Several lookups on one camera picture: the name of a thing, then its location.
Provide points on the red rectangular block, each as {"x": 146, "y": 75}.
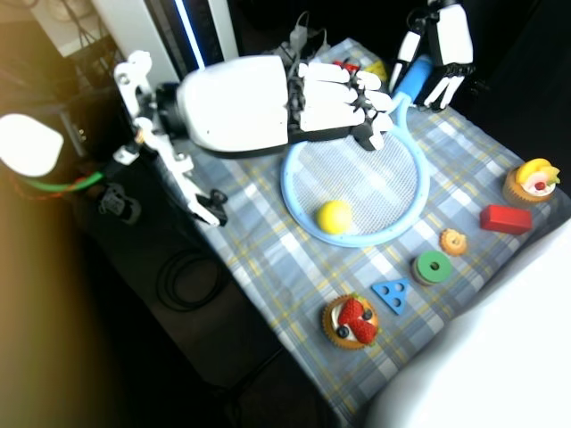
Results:
{"x": 504, "y": 220}

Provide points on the small orange toy biscuit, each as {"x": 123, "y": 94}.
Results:
{"x": 453, "y": 242}

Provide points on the white equipment case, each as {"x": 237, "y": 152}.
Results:
{"x": 49, "y": 27}

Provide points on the blue plaid tablecloth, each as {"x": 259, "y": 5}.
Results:
{"x": 312, "y": 276}

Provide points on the yellow foam ball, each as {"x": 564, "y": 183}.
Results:
{"x": 334, "y": 217}

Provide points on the light blue toy racket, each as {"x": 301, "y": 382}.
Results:
{"x": 416, "y": 78}

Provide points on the white plug adapter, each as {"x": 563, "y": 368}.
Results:
{"x": 300, "y": 35}

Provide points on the white power strip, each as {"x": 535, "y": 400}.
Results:
{"x": 323, "y": 49}

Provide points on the red triangle block with holes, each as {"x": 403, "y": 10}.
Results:
{"x": 347, "y": 65}

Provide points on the blue triangle block with holes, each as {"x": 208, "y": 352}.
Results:
{"x": 388, "y": 296}

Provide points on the toy cupcake with strawberries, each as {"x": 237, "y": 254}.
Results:
{"x": 352, "y": 321}

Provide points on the white column with blue light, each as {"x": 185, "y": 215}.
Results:
{"x": 134, "y": 27}

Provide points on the yellow triangle block with holes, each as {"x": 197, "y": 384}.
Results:
{"x": 378, "y": 69}

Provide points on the toy cupcake with mango slices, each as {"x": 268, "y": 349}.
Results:
{"x": 531, "y": 191}

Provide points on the white smooth housing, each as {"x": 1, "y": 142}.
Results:
{"x": 490, "y": 356}

